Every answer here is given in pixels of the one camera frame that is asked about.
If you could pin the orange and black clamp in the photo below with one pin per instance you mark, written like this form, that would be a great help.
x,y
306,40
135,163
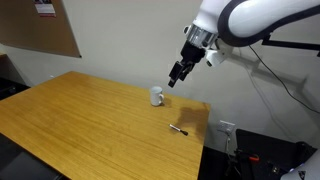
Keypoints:
x,y
253,158

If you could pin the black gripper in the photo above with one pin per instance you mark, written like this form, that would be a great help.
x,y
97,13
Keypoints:
x,y
191,53

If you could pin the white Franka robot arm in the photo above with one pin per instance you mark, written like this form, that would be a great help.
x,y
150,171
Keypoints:
x,y
253,20

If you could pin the white ceramic mug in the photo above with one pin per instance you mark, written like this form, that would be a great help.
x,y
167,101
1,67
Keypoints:
x,y
155,96

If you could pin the white wall outlet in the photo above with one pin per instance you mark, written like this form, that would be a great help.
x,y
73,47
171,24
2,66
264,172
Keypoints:
x,y
226,126

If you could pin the black equipment case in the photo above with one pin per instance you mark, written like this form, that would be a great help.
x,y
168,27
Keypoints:
x,y
270,146

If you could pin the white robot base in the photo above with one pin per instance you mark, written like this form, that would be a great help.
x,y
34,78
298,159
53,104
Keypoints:
x,y
305,168

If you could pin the brown cork board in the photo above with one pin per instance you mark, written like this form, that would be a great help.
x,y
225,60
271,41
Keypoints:
x,y
30,30

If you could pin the black and white sharpie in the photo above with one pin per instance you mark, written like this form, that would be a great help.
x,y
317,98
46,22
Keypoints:
x,y
176,128

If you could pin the black camera stand bar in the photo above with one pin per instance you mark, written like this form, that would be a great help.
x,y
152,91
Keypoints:
x,y
290,44

